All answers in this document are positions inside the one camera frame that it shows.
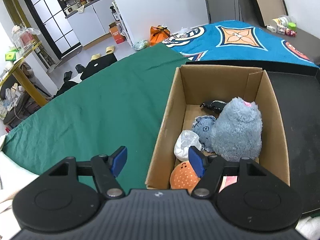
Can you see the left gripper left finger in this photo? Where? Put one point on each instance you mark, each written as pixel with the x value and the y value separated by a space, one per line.
pixel 104 170

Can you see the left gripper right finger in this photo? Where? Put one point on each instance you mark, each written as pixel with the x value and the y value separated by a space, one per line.
pixel 210 169

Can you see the hamburger plush toy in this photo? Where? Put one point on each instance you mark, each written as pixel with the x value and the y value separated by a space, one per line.
pixel 183 177

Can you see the white soft bundle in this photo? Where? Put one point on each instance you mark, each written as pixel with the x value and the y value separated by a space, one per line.
pixel 186 139

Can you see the grey fluffy plush toy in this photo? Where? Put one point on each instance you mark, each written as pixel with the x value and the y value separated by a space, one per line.
pixel 237 131

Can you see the blue patterned plush toy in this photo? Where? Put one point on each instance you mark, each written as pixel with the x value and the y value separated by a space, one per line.
pixel 202 126

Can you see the brown cardboard box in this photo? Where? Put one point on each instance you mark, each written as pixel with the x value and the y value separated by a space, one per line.
pixel 190 89

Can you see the green cloth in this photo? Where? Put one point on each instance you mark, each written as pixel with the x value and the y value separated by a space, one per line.
pixel 121 105

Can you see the black dice cushion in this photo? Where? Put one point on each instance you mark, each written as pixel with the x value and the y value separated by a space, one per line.
pixel 97 65

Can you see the yellow slipper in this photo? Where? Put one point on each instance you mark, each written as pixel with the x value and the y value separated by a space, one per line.
pixel 110 50
pixel 95 56

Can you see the black shallow tray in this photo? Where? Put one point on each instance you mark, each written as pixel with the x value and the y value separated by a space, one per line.
pixel 297 90

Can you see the blue patterned blanket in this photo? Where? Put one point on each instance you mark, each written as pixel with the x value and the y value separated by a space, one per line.
pixel 235 40

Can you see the orange cardboard box on floor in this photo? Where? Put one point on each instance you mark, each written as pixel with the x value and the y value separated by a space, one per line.
pixel 118 37

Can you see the orange bag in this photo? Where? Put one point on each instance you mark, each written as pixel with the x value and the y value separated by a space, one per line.
pixel 158 34

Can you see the white kitchen cabinet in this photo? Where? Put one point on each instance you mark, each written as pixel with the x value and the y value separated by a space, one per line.
pixel 93 23

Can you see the grey bench seat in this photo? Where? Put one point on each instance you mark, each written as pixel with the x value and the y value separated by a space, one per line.
pixel 303 49

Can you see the green lidded jar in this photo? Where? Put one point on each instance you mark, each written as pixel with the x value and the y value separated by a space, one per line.
pixel 292 26

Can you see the black framed glass door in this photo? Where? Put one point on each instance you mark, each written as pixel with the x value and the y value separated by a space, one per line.
pixel 51 20

